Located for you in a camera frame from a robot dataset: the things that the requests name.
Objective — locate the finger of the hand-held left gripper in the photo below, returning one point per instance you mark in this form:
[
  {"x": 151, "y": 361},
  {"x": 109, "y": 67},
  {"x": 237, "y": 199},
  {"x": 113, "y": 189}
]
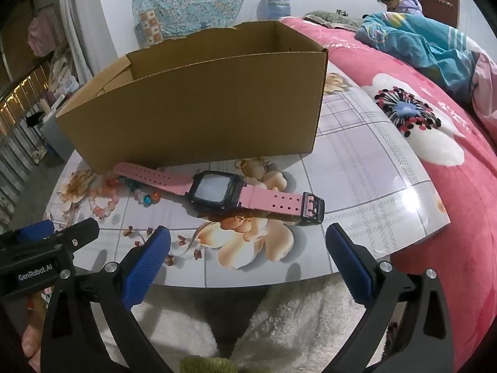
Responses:
[
  {"x": 77, "y": 235},
  {"x": 35, "y": 230}
]

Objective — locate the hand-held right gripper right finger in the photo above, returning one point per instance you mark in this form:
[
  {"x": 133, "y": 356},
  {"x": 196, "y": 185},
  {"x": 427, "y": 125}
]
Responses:
[{"x": 349, "y": 256}]

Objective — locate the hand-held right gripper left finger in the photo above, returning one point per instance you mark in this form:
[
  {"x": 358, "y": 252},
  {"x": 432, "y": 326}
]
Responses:
[{"x": 145, "y": 268}]

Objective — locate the brown cardboard box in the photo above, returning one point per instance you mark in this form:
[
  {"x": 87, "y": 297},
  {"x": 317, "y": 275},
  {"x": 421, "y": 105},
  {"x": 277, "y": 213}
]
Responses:
[{"x": 194, "y": 116}]

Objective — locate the person's left hand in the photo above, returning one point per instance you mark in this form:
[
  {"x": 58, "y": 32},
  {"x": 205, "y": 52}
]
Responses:
[{"x": 32, "y": 342}]

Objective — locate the white fluffy robe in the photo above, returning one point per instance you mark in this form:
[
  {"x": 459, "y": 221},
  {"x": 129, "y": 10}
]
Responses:
[{"x": 303, "y": 318}]

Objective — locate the small comb-shaped pendant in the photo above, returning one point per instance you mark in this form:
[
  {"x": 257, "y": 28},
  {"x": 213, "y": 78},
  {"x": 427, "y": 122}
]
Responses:
[{"x": 268, "y": 160}]

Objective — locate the pile of light clothes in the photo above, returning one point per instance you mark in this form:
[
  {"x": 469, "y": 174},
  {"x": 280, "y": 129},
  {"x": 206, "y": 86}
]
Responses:
[{"x": 64, "y": 70}]

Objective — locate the hanging pink garment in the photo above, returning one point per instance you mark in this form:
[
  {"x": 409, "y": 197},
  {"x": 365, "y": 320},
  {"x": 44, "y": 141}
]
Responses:
[{"x": 44, "y": 31}]

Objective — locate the white curtain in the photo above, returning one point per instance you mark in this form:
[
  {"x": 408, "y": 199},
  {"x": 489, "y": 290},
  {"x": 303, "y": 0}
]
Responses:
[{"x": 89, "y": 27}]

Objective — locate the blue patterned quilt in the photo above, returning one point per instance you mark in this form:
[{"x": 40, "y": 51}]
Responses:
[{"x": 419, "y": 42}]

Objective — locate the grey patterned pillow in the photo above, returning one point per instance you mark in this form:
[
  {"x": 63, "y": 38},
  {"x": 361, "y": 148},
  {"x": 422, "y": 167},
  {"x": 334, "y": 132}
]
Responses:
[{"x": 334, "y": 19}]

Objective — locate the blue water bottle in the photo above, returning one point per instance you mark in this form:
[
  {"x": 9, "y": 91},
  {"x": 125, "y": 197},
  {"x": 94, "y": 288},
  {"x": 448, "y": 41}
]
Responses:
[{"x": 277, "y": 6}]

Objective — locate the hanging blue floral cloth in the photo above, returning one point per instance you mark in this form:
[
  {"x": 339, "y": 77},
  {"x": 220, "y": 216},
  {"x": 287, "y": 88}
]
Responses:
[{"x": 194, "y": 0}]

